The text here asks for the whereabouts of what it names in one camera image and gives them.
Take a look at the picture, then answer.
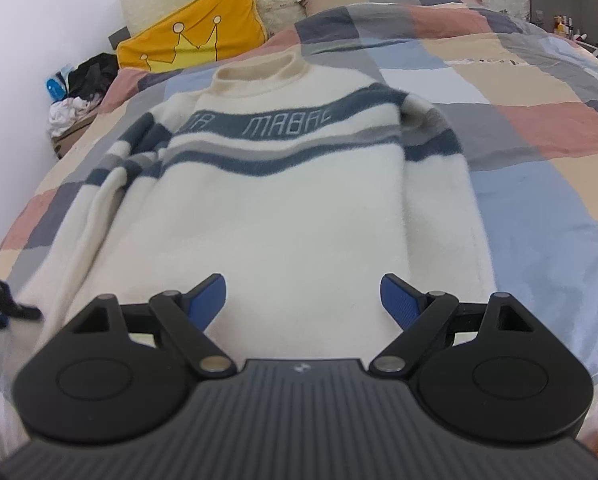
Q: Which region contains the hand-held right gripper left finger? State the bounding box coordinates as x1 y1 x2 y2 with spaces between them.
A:
69 273 237 378

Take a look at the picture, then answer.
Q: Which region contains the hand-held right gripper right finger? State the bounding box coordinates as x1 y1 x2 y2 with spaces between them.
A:
369 273 532 378

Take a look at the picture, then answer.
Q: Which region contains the cream sweater with blue stripes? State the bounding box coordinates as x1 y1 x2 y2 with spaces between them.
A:
21 52 497 356

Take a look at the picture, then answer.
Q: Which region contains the cardboard box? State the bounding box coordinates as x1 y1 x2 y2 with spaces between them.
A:
51 130 82 161

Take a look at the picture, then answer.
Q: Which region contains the plaid patchwork quilt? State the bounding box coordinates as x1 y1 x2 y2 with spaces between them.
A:
0 0 598 461

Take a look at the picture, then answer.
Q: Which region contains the white crumpled cloth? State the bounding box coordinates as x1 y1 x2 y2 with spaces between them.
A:
48 96 102 138

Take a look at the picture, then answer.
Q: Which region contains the blue bottle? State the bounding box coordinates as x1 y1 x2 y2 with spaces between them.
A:
46 65 74 103

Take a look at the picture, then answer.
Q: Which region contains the black cloth bundle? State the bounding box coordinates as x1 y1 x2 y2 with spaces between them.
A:
66 52 120 103

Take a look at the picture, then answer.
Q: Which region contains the yellow crown print pillow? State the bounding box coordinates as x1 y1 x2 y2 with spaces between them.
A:
116 0 270 76

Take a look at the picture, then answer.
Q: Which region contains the row of small bottles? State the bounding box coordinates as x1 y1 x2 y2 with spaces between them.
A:
553 12 588 43

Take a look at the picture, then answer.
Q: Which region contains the grey wall switch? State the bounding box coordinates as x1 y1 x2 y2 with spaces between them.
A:
108 27 132 51

